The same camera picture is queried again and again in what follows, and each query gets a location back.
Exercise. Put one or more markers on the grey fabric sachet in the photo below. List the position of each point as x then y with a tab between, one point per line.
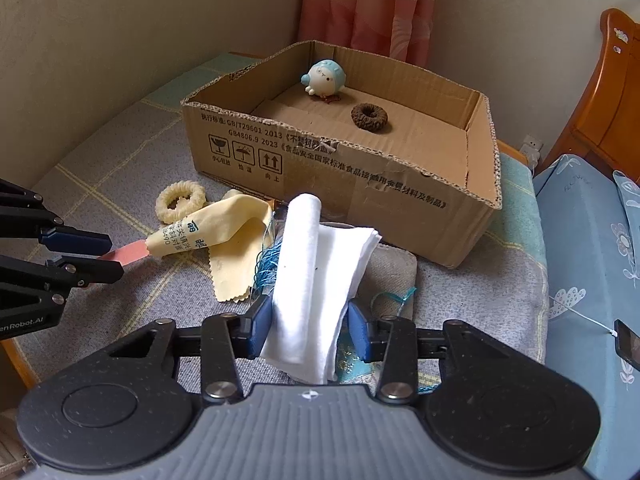
395	275

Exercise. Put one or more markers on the cream scrunchie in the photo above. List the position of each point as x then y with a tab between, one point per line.
167	210

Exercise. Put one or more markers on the teal patterned fabric piece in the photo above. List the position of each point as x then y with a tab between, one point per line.
352	362

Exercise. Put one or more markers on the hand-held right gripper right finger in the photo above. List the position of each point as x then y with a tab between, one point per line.
357	332

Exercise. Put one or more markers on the yellow cleaning cloth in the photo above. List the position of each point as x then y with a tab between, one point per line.
230	240

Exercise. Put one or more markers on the wooden bed headboard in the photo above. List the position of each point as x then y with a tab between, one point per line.
607	125

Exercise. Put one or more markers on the black phone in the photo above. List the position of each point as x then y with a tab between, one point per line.
630	342

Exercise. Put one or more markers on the cardboard box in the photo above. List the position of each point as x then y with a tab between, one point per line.
390	195

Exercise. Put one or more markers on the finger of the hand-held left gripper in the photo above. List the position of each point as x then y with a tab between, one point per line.
90	272
75	241

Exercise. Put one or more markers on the wooden couch frame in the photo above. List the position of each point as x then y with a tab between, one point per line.
512	150

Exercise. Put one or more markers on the blue floral bedsheet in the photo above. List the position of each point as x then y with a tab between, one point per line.
580	260

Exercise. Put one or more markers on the blue and white plush toy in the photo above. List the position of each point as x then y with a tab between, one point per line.
324	77

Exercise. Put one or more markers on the brown scrunchie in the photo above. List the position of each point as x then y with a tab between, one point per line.
361	121

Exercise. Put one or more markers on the blue floral pillow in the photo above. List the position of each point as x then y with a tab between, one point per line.
630	200

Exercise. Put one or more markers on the pink strip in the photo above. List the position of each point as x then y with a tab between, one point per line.
125	251

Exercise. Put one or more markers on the pink patterned curtain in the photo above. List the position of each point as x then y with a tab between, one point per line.
370	5

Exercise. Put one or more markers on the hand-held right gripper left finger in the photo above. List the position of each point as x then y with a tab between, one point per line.
260	327

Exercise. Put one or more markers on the grey checked blanket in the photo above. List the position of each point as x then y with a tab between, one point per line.
125	170

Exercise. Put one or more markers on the blue thread tangle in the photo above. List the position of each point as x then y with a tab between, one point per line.
267	265

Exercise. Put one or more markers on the white cloth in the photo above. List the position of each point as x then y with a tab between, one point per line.
345	270
297	270

